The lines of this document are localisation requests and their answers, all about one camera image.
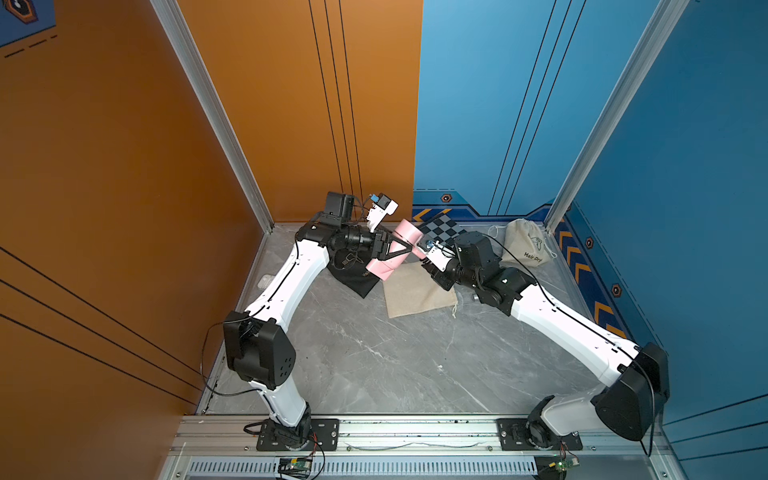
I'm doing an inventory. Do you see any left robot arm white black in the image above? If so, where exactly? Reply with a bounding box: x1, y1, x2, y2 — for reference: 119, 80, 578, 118
219, 192, 398, 450

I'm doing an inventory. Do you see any green circuit board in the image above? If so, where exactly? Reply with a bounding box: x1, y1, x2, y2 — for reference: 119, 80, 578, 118
548, 457, 580, 477
276, 457, 314, 480

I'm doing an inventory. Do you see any black white chessboard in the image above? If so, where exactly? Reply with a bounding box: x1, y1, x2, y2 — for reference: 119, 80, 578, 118
418, 214, 466, 245

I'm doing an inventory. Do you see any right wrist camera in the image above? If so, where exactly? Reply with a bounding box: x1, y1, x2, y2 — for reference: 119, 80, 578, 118
416, 236, 456, 272

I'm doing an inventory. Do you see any pink hair dryer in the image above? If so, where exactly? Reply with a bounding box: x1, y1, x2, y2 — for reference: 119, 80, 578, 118
366, 220, 423, 281

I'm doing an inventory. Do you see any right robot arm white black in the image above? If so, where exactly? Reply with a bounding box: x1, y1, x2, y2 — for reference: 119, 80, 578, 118
418, 231, 670, 454

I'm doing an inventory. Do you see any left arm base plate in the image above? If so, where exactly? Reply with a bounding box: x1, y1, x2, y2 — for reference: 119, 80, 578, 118
257, 417, 340, 452

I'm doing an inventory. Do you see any beige drawstring bag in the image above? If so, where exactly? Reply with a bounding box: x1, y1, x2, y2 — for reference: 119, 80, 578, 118
488, 219, 557, 268
383, 262, 458, 319

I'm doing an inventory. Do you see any aluminium front rail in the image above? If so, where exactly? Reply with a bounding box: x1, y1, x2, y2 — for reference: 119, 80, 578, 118
161, 412, 673, 463

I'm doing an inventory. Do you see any green circuit board right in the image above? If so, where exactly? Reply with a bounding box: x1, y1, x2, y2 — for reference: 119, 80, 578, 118
548, 457, 580, 477

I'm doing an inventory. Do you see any green circuit board left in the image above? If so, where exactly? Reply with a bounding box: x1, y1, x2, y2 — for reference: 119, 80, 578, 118
276, 457, 314, 480

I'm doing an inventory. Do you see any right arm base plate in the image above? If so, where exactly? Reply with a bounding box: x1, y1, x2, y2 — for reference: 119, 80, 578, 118
496, 418, 583, 451

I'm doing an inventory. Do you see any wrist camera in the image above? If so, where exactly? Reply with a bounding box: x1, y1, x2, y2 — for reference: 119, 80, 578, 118
416, 236, 456, 272
365, 193, 399, 232

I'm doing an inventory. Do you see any white earbuds case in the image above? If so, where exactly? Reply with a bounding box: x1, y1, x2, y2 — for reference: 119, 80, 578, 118
257, 274, 274, 290

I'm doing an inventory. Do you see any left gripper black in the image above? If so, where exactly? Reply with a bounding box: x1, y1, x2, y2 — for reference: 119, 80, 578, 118
340, 223, 412, 263

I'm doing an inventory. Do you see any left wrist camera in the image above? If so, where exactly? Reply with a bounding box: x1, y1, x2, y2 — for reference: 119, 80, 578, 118
365, 193, 399, 232

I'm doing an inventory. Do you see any black cloth bag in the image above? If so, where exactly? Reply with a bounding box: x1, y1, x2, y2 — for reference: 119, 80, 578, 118
327, 262, 380, 298

